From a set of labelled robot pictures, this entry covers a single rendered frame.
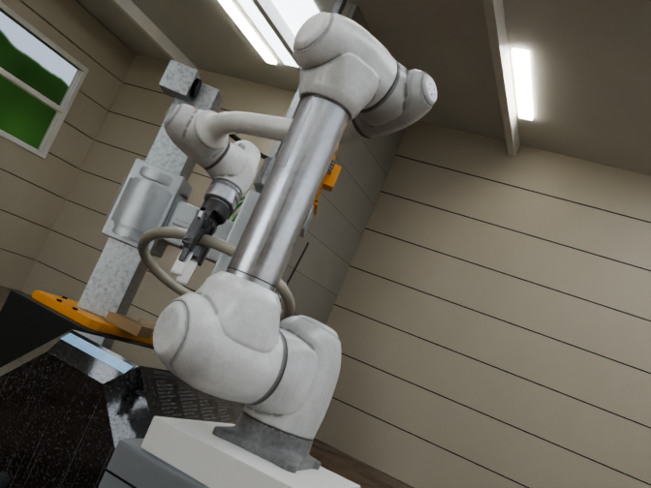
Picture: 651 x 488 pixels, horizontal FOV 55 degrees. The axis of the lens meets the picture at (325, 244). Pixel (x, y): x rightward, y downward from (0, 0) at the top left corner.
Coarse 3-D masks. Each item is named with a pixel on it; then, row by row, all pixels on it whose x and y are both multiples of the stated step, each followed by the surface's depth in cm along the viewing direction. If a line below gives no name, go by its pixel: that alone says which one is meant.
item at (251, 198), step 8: (248, 192) 241; (256, 192) 242; (248, 200) 241; (256, 200) 241; (240, 208) 240; (248, 208) 240; (240, 216) 240; (248, 216) 240; (240, 224) 239; (232, 232) 239; (240, 232) 239; (232, 240) 238; (224, 256) 237; (216, 264) 237; (224, 264) 237; (216, 272) 237
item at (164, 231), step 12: (156, 228) 167; (168, 228) 164; (180, 228) 162; (144, 240) 171; (204, 240) 159; (216, 240) 159; (144, 252) 179; (228, 252) 159; (156, 264) 189; (156, 276) 191; (168, 276) 194; (180, 288) 196; (288, 288) 170; (288, 300) 172; (288, 312) 178
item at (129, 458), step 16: (128, 448) 111; (112, 464) 111; (128, 464) 110; (144, 464) 109; (160, 464) 108; (112, 480) 110; (128, 480) 109; (144, 480) 108; (160, 480) 107; (176, 480) 106; (192, 480) 106
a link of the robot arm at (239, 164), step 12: (228, 144) 166; (240, 144) 171; (252, 144) 172; (228, 156) 165; (240, 156) 167; (252, 156) 170; (204, 168) 167; (216, 168) 165; (228, 168) 165; (240, 168) 166; (252, 168) 170; (228, 180) 165; (240, 180) 167; (252, 180) 171
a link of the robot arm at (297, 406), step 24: (288, 336) 119; (312, 336) 120; (336, 336) 125; (288, 360) 115; (312, 360) 118; (336, 360) 122; (288, 384) 115; (312, 384) 118; (264, 408) 116; (288, 408) 116; (312, 408) 119; (288, 432) 117; (312, 432) 121
